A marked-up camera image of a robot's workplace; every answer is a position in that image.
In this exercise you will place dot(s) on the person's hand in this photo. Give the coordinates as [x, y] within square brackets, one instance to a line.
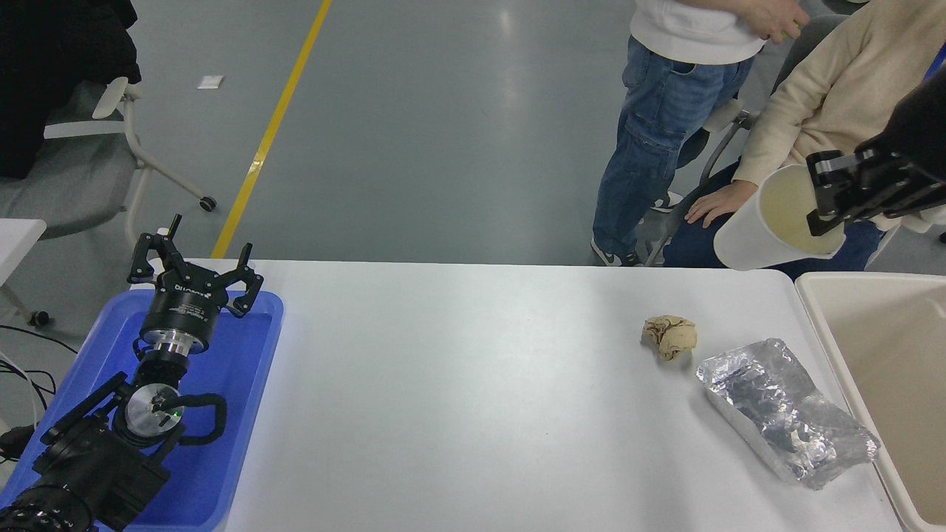
[720, 203]
[776, 18]

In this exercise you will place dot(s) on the crumpled silver foil tray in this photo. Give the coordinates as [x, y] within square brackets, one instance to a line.
[776, 406]

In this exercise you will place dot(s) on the grey office chair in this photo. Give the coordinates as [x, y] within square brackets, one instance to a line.
[74, 177]

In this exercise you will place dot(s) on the blue plastic tray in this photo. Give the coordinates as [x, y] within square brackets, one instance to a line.
[236, 414]

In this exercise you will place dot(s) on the large pale bin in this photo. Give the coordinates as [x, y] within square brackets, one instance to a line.
[887, 369]

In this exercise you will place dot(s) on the person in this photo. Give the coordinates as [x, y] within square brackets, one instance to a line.
[835, 96]
[665, 125]

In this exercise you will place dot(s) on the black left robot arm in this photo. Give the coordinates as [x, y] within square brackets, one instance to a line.
[89, 465]

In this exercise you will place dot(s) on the white paper cup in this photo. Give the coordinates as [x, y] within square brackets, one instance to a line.
[746, 236]

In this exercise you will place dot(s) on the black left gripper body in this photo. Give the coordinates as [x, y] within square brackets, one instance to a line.
[181, 310]

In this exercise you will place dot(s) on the crumpled tan paper ball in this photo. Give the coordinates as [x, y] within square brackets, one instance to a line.
[669, 336]

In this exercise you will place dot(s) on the white paper scrap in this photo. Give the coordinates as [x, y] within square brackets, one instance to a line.
[211, 82]

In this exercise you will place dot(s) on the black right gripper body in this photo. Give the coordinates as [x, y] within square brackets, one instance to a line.
[920, 118]

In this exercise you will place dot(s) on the black jacket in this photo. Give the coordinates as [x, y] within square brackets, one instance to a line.
[44, 59]

